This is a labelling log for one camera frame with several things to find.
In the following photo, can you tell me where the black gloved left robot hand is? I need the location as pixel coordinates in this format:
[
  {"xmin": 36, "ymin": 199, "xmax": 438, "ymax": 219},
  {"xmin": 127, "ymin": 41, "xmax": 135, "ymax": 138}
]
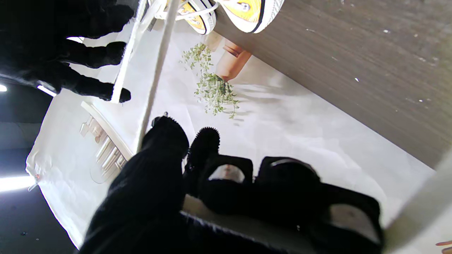
[{"xmin": 78, "ymin": 116, "xmax": 383, "ymax": 254}]

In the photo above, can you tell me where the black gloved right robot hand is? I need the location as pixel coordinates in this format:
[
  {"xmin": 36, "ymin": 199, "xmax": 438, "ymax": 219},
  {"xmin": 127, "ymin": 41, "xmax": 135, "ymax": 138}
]
[{"xmin": 0, "ymin": 0, "xmax": 135, "ymax": 103}]

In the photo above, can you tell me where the orange spring clamp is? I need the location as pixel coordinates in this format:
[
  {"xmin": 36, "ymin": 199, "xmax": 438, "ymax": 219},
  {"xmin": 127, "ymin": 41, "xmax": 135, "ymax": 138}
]
[{"xmin": 28, "ymin": 174, "xmax": 41, "ymax": 192}]

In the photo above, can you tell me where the bright ceiling light strip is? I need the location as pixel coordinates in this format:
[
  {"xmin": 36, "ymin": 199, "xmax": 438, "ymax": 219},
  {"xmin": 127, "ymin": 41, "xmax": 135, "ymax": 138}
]
[{"xmin": 0, "ymin": 176, "xmax": 36, "ymax": 193}]

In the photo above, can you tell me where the printed kitchen backdrop cloth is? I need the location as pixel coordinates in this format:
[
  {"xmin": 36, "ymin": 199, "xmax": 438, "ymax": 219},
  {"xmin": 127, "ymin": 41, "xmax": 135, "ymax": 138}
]
[{"xmin": 26, "ymin": 0, "xmax": 452, "ymax": 254}]

